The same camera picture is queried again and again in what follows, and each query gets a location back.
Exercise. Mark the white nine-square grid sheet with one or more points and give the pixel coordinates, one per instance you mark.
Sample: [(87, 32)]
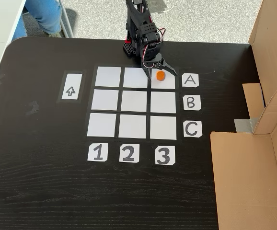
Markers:
[(109, 76)]

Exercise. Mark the paper sheet number 1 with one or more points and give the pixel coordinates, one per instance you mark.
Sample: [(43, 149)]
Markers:
[(97, 152)]

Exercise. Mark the paper sheet number 3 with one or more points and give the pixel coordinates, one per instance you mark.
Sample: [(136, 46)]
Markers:
[(165, 155)]

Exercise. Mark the person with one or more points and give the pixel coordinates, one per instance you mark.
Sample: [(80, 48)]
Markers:
[(45, 14)]

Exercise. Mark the paper sheet letter A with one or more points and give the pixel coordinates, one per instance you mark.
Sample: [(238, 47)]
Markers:
[(190, 80)]

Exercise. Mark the round orange token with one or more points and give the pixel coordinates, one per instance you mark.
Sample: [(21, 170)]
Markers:
[(160, 75)]

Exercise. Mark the paper sheet number 2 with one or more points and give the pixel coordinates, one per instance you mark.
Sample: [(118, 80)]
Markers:
[(129, 153)]

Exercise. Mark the white metal chair leg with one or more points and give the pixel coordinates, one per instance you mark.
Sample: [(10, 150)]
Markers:
[(66, 24)]

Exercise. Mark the paper sheet letter B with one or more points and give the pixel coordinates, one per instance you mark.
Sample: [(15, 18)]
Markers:
[(191, 103)]

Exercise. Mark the black red bar clamp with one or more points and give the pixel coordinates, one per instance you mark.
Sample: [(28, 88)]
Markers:
[(128, 41)]

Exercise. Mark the brown cardboard box screen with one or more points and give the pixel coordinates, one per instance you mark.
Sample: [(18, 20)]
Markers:
[(244, 179)]

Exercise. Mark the paper sheet letter C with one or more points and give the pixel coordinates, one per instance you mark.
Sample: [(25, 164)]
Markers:
[(192, 129)]

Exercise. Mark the white arrow paper sheet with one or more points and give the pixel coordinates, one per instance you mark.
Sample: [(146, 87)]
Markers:
[(78, 82)]

